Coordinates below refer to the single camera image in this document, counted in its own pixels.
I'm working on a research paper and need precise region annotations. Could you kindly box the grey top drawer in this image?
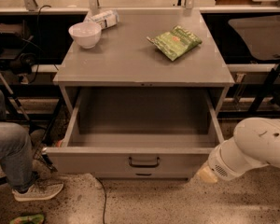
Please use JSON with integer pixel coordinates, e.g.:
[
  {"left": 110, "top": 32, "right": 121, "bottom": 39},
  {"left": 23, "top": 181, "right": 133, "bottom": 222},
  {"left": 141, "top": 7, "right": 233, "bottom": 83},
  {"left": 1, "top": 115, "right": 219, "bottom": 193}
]
[{"left": 47, "top": 88, "right": 223, "bottom": 178}]

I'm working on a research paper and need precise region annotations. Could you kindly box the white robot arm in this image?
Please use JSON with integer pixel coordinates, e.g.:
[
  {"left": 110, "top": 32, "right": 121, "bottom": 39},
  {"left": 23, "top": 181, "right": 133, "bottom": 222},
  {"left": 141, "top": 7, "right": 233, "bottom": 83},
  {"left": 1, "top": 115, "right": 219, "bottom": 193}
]
[{"left": 196, "top": 118, "right": 280, "bottom": 183}]

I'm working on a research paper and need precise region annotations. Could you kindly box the grey metal cabinet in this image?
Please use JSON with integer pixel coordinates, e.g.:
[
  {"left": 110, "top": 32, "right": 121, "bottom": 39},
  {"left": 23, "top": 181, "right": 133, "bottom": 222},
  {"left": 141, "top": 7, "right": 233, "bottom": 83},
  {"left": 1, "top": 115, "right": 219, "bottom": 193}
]
[{"left": 52, "top": 8, "right": 235, "bottom": 180}]

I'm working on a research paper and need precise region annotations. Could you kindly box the green snack bag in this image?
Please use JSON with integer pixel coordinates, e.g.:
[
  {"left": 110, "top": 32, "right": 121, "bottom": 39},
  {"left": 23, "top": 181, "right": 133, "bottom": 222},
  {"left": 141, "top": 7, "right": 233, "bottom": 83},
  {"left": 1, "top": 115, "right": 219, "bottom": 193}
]
[{"left": 147, "top": 25, "right": 202, "bottom": 62}]

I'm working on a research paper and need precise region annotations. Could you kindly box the white ceramic bowl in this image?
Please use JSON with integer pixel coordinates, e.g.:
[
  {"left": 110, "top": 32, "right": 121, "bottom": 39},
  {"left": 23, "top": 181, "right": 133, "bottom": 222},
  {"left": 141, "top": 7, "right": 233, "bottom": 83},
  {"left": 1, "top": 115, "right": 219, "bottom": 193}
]
[{"left": 68, "top": 21, "right": 102, "bottom": 49}]

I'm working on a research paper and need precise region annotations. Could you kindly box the grey sneaker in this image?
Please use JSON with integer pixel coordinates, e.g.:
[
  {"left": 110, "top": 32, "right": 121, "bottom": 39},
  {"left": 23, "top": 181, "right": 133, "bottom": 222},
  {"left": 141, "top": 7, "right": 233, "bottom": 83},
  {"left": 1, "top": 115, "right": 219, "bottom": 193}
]
[{"left": 12, "top": 181, "right": 63, "bottom": 202}]

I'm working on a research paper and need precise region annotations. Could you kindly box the person's leg in jeans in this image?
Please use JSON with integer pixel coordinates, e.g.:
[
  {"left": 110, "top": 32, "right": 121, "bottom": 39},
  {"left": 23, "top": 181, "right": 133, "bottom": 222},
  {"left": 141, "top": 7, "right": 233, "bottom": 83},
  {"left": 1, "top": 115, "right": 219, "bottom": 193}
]
[{"left": 0, "top": 91, "right": 35, "bottom": 193}]

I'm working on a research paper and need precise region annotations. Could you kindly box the black office chair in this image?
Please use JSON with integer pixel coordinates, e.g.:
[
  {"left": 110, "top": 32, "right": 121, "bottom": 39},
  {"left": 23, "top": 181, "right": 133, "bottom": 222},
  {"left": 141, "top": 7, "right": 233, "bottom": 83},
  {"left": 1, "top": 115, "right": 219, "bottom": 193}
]
[{"left": 228, "top": 15, "right": 280, "bottom": 113}]

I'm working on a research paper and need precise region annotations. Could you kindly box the black equipment on left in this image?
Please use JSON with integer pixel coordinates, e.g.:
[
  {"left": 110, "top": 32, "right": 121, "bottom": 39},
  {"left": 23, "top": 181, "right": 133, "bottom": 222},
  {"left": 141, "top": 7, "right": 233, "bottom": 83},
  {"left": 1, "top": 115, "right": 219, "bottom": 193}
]
[{"left": 0, "top": 21, "right": 36, "bottom": 75}]

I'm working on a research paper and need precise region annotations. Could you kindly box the green object on floor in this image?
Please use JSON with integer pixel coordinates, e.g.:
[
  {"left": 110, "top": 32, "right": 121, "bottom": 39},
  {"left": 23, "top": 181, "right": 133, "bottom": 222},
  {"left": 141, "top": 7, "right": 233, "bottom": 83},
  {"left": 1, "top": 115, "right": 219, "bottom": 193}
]
[{"left": 9, "top": 214, "right": 45, "bottom": 224}]

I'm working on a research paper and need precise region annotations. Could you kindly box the black drawer handle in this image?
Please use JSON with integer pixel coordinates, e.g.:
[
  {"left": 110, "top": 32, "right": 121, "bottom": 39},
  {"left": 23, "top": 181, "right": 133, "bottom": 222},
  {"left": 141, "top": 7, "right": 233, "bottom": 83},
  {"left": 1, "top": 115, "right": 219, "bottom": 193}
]
[{"left": 128, "top": 157, "right": 161, "bottom": 169}]

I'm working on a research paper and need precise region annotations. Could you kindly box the black floor cable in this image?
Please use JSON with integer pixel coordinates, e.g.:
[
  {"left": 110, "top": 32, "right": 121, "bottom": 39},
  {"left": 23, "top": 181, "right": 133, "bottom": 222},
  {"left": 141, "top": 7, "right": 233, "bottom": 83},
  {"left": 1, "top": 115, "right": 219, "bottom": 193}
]
[{"left": 95, "top": 177, "right": 108, "bottom": 224}]

